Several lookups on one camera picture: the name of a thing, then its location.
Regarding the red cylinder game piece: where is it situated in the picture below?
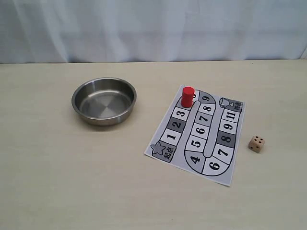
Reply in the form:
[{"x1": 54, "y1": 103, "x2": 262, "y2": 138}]
[{"x1": 181, "y1": 86, "x2": 195, "y2": 108}]

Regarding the beige wooden die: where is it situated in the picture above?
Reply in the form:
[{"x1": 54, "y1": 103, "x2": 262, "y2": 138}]
[{"x1": 248, "y1": 135, "x2": 265, "y2": 153}]

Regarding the round stainless steel bowl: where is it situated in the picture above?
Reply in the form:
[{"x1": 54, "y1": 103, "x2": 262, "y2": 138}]
[{"x1": 71, "y1": 77, "x2": 137, "y2": 126}]

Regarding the paper number game board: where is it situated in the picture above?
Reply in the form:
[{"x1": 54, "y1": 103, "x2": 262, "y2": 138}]
[{"x1": 144, "y1": 86, "x2": 246, "y2": 186}]

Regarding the white curtain backdrop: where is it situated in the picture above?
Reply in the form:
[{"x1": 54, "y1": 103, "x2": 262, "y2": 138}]
[{"x1": 0, "y1": 0, "x2": 307, "y2": 63}]

